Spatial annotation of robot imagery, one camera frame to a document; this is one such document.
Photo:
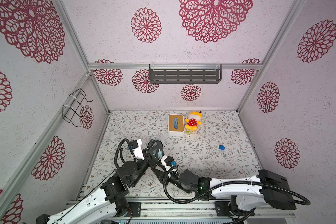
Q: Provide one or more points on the teal charger cube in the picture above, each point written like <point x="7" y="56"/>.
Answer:
<point x="158" y="153"/>

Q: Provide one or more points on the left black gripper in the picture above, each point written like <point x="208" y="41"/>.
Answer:
<point x="149" y="158"/>

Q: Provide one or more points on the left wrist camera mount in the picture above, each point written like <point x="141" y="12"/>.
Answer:
<point x="136" y="150"/>

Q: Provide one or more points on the black wire wall rack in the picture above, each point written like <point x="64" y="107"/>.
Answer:
<point x="70" y="111"/>

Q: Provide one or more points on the white wooden-top tissue box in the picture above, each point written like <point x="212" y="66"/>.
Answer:
<point x="176" y="125"/>

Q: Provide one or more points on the grey wall shelf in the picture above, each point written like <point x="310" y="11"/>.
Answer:
<point x="187" y="75"/>

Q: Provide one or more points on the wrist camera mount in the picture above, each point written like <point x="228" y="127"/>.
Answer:
<point x="136" y="150"/>
<point x="168" y="162"/>

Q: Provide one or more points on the small blue cube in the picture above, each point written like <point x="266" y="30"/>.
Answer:
<point x="221" y="147"/>

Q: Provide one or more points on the yellow plush toy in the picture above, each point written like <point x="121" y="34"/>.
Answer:
<point x="193" y="120"/>

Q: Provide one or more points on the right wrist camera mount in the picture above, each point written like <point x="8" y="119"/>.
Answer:
<point x="168" y="162"/>

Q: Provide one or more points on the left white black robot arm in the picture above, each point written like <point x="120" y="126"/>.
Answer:
<point x="108" y="199"/>

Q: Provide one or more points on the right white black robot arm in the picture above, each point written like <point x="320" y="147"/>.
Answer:
<point x="245" y="194"/>

